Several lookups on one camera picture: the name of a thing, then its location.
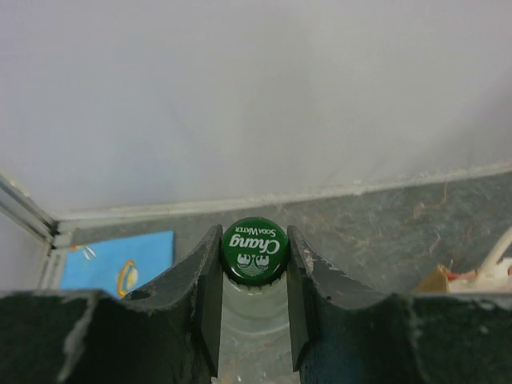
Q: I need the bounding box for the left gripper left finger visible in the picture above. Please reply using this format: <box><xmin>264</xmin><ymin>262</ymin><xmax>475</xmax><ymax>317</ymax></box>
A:
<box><xmin>1</xmin><ymin>225</ymin><xmax>223</xmax><ymax>383</ymax></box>

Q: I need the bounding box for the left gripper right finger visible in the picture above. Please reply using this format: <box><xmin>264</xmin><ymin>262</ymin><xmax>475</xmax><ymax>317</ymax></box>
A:
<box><xmin>286</xmin><ymin>226</ymin><xmax>511</xmax><ymax>383</ymax></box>

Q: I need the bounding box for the green cap glass soda bottle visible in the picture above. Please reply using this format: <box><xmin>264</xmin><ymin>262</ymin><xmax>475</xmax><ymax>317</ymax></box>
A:
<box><xmin>216</xmin><ymin>217</ymin><xmax>294</xmax><ymax>383</ymax></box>

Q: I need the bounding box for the canvas tote bag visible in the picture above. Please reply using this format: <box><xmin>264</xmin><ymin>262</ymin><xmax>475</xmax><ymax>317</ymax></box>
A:
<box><xmin>413</xmin><ymin>228</ymin><xmax>511</xmax><ymax>294</ymax></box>

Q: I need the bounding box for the blue patterned cloth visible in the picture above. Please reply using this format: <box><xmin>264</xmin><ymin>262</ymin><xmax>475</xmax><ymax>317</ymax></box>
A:
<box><xmin>59</xmin><ymin>230</ymin><xmax>174</xmax><ymax>298</ymax></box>

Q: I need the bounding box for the left aluminium corner post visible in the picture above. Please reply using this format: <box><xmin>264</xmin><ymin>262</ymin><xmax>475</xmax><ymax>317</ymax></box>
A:
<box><xmin>1</xmin><ymin>176</ymin><xmax>72</xmax><ymax>290</ymax></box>

